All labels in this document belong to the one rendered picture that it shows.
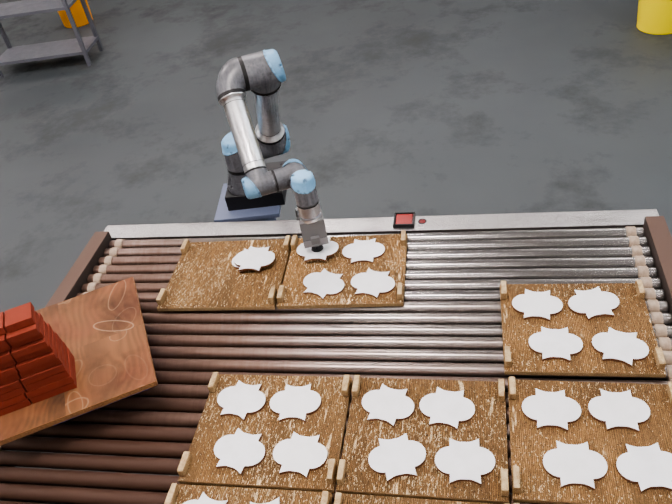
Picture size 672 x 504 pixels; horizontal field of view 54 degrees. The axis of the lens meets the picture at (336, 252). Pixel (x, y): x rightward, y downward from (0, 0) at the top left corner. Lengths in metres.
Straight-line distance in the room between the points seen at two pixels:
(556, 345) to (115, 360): 1.26
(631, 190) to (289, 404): 2.83
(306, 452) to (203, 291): 0.78
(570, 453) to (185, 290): 1.33
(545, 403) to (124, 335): 1.22
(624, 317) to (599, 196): 2.12
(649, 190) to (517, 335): 2.37
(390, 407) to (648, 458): 0.63
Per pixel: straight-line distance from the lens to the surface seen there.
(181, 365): 2.13
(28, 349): 1.93
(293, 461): 1.78
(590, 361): 1.96
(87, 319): 2.24
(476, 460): 1.73
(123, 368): 2.02
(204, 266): 2.42
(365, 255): 2.28
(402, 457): 1.74
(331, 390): 1.90
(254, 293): 2.24
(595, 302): 2.10
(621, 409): 1.85
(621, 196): 4.17
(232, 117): 2.29
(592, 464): 1.75
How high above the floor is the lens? 2.40
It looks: 39 degrees down
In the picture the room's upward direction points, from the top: 11 degrees counter-clockwise
